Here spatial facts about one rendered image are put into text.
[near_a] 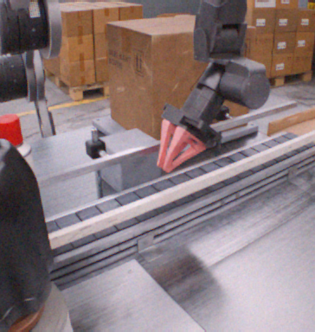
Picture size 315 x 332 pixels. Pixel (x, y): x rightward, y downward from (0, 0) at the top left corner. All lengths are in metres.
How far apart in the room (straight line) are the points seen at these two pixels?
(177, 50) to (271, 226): 0.42
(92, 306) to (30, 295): 0.29
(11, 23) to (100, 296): 0.67
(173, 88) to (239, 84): 0.30
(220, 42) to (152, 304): 0.40
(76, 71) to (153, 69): 3.00
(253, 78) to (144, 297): 0.35
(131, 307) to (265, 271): 0.23
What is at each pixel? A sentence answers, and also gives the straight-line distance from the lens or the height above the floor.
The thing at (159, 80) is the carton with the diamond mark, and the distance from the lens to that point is 0.83.
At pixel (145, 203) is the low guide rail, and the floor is 0.91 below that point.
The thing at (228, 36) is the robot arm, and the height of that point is 1.15.
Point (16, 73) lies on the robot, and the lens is 1.43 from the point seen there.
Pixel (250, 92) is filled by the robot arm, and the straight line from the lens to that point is 0.58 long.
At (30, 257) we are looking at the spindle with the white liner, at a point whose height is 1.13.
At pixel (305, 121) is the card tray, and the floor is 0.83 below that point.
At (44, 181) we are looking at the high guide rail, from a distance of 0.59.
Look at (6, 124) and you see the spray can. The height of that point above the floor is 1.08.
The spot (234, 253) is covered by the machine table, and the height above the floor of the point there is 0.83.
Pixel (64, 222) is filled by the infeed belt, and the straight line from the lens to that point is 0.63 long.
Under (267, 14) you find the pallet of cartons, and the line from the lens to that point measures 4.05.
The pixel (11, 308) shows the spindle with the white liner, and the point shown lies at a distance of 0.21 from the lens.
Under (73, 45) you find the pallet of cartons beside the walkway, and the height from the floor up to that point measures 0.56.
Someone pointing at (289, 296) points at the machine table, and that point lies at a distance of 0.59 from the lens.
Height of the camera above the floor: 1.25
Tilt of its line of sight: 29 degrees down
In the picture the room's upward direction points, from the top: straight up
